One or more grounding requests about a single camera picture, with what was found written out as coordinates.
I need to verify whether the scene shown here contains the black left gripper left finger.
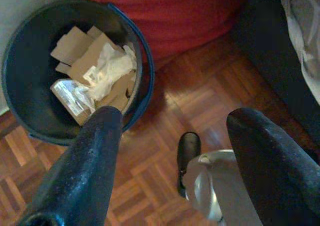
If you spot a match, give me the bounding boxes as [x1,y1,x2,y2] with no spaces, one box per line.
[17,105,124,226]

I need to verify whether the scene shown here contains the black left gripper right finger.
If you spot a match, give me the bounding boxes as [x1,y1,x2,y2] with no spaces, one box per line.
[226,108,320,226]

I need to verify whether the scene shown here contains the white tissue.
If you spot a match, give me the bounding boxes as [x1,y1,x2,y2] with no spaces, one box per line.
[82,42,138,102]

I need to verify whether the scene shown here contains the small printed cardboard box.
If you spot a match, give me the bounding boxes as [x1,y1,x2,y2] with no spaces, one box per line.
[49,78,97,126]

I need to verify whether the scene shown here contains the black left robot foot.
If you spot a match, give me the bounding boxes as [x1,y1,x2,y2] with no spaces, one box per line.
[176,132,202,198]

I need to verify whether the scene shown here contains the black waste bin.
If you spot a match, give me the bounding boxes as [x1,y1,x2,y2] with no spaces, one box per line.
[1,0,156,147]

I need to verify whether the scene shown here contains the brown cardboard pieces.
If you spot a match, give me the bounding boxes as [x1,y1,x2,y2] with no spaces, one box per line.
[49,25,137,112]

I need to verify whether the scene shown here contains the bed with grey floral sheet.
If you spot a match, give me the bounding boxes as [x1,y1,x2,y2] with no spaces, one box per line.
[234,0,320,162]

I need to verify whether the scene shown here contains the large red pillow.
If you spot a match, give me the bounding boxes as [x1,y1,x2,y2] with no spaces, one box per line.
[72,0,247,64]

